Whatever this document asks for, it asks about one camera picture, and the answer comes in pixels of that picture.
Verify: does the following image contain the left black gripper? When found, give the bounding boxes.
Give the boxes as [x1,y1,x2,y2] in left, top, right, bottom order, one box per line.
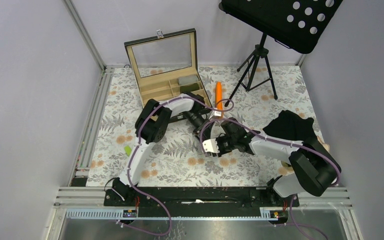
[181,110,214,142]

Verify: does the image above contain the grey striped underwear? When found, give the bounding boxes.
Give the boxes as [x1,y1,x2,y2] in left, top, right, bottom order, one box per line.
[195,131,208,154]

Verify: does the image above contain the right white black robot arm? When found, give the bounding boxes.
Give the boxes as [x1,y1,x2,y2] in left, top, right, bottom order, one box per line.
[213,116,342,206]

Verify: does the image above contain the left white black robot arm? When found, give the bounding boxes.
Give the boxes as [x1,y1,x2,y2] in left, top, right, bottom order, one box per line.
[108,92,219,206]

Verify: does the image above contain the orange cylinder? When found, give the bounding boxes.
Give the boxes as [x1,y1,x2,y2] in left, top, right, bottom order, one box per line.
[215,81,224,110]

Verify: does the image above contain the dark green rolled cloth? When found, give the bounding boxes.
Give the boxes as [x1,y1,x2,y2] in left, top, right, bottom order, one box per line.
[179,82,201,94]

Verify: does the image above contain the floral tablecloth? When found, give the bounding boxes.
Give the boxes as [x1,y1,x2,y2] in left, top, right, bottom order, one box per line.
[86,65,316,187]

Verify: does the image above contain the grey rolled cloth in box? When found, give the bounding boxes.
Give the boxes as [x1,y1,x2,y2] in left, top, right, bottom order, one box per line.
[177,75,199,86]

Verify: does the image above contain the black clothing pile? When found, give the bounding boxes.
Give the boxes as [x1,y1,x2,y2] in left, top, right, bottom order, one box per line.
[262,110,319,141]

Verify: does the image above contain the green clip upper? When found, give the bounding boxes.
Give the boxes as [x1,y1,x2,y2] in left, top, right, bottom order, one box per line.
[123,145,132,157]

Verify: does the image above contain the wooden compartment box glass lid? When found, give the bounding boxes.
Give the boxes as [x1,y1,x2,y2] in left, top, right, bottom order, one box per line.
[124,28,212,106]

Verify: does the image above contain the beige garment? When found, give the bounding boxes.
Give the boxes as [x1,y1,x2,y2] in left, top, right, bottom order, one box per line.
[284,135,331,175]

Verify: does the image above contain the black music stand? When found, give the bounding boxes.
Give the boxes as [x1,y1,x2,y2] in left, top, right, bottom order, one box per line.
[219,0,342,100]

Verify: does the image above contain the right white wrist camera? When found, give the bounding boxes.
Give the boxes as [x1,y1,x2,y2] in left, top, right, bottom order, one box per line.
[202,138,220,157]

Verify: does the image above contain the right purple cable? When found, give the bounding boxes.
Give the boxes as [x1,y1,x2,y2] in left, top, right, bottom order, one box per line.
[199,117,342,240]

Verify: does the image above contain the purple cable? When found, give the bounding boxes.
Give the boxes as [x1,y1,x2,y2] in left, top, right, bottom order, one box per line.
[115,96,235,237]
[199,117,342,240]

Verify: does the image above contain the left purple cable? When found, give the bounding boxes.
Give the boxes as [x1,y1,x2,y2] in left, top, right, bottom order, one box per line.
[115,96,235,237]

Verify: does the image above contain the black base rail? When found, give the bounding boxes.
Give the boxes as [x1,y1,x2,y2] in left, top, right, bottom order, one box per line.
[103,187,300,218]

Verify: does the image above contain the aluminium frame rails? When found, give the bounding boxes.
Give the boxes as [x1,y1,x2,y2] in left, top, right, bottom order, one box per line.
[53,0,354,220]

